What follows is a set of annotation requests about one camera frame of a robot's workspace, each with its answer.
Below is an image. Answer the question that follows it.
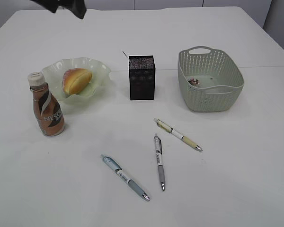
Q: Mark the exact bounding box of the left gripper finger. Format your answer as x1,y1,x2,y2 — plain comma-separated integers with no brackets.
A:
61,0,87,19
31,0,59,13

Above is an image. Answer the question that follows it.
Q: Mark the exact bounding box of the orange bread roll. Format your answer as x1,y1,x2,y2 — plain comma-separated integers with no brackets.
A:
62,68,92,95

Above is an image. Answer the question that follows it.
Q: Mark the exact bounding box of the brown coffee bottle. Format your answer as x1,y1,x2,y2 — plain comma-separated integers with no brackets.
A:
27,72,65,137

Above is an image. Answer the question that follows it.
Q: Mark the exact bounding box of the small paper ball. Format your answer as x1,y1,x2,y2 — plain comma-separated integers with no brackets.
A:
188,78,200,87

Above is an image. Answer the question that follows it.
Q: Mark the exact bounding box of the beige and white pen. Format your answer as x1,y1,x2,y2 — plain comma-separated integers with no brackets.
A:
153,118,203,153

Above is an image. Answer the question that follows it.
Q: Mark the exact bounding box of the blue-grey pen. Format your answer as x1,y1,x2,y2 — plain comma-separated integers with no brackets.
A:
101,155,150,201

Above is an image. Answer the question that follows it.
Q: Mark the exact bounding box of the grey pen with clip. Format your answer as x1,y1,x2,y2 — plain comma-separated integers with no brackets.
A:
154,134,165,191

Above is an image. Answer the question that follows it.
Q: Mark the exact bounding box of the green wavy glass plate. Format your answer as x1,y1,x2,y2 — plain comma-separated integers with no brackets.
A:
41,57,111,104

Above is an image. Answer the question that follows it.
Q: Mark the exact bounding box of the black mesh pen holder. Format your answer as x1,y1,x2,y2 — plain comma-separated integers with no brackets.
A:
128,55,156,100

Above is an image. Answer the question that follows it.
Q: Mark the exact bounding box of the grey-green plastic basket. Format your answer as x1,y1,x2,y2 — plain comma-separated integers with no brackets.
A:
177,46,245,112

